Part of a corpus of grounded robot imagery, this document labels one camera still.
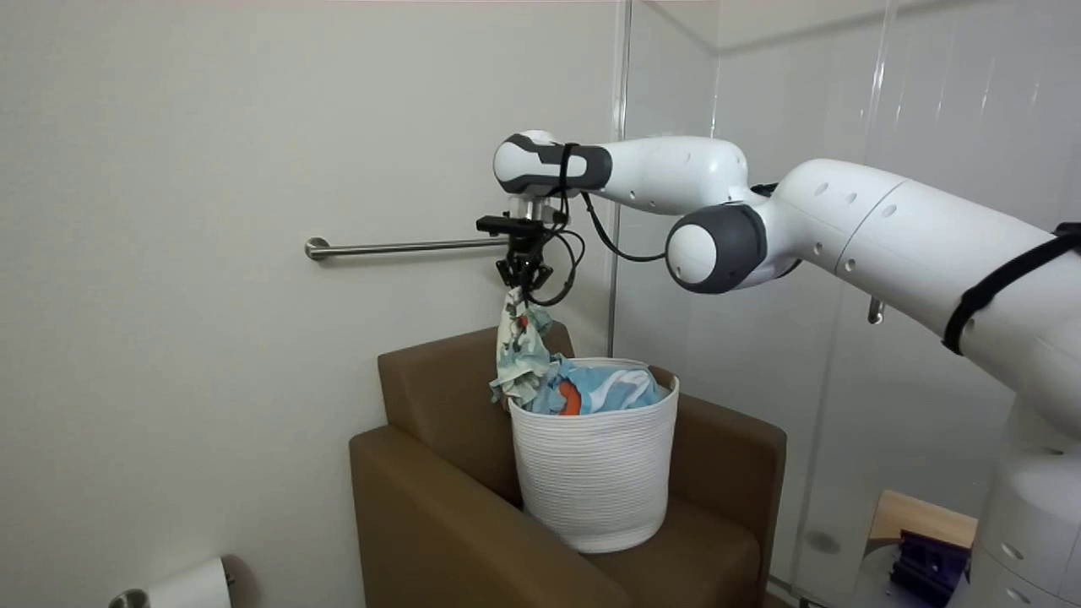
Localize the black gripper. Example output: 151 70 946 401
497 227 564 301

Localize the white plush toy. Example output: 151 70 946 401
488 285 567 415

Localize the white woven basket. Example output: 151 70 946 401
502 354 683 557

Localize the light blue towel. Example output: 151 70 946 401
534 354 672 419

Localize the brown cardboard box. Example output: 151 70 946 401
349 323 789 608

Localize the white toilet paper roll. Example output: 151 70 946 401
107 553 235 608

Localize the wooden board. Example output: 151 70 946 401
866 485 980 553

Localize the purple object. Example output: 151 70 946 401
886 530 975 608

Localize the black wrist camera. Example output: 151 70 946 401
473 212 547 240

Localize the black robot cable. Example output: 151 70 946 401
538 143 668 312

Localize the chrome wall grab bar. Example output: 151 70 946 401
302 234 510 266

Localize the black strap on arm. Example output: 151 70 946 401
942 221 1081 359

